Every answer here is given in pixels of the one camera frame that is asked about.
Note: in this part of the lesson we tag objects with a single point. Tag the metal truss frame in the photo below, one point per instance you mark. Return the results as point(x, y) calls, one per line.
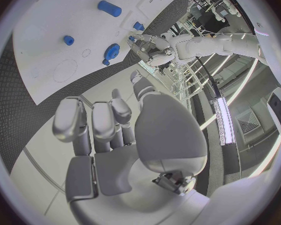
point(185, 80)

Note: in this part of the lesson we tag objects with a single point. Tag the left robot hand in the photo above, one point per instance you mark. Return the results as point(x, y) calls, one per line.
point(159, 56)

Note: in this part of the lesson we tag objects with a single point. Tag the blue gear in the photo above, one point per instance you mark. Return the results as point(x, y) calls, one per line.
point(112, 52)

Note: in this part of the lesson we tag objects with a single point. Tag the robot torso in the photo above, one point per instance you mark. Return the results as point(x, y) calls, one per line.
point(271, 60)

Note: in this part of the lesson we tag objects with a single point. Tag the blue long cylinder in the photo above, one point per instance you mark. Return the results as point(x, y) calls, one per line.
point(109, 8)

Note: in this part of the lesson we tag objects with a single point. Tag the small blue peg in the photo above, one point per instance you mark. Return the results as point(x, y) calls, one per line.
point(105, 62)

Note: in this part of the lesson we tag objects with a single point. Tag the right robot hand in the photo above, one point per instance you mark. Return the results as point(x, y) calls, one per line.
point(168, 131)

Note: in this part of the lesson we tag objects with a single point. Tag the white task board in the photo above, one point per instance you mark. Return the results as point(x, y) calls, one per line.
point(60, 16)

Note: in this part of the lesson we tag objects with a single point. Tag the blue plug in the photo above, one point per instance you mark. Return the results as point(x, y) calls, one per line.
point(131, 38)

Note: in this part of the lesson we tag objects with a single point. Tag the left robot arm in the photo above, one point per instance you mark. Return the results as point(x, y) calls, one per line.
point(213, 43)

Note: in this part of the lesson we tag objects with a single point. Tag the glowing light bar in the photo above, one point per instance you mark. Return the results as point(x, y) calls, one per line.
point(226, 120)

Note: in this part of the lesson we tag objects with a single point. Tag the blue peg with hole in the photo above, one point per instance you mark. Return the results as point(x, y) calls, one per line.
point(68, 40)

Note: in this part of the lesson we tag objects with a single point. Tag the blue block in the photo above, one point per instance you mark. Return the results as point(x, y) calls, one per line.
point(138, 26)

